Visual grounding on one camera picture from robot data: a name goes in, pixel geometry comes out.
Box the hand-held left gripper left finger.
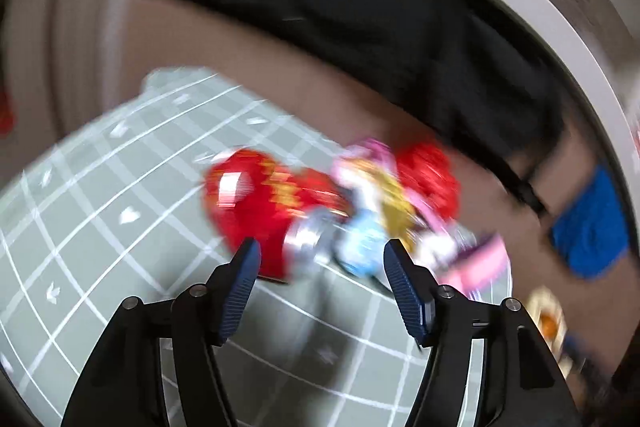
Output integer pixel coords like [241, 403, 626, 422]
[60, 238, 263, 427]

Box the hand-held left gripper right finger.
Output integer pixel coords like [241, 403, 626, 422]
[382, 238, 583, 427]

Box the light blue wrapper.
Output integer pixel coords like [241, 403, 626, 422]
[335, 212, 396, 278]

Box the large red snack packet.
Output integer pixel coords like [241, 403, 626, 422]
[202, 148, 348, 283]

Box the pink packet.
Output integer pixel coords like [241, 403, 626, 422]
[415, 227, 508, 298]

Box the pink yellow wrapper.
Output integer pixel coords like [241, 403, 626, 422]
[332, 138, 426, 253]

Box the red wrapper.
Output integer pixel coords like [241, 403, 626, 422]
[395, 142, 461, 228]

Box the cream orange small packet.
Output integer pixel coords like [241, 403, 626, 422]
[530, 287, 571, 358]

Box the green grid cutting mat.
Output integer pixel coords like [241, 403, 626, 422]
[0, 67, 513, 413]

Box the blue cloth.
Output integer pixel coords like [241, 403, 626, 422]
[547, 164, 631, 280]

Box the black cloth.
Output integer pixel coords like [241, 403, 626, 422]
[150, 0, 566, 218]

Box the red object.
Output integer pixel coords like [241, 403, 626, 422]
[0, 92, 16, 135]

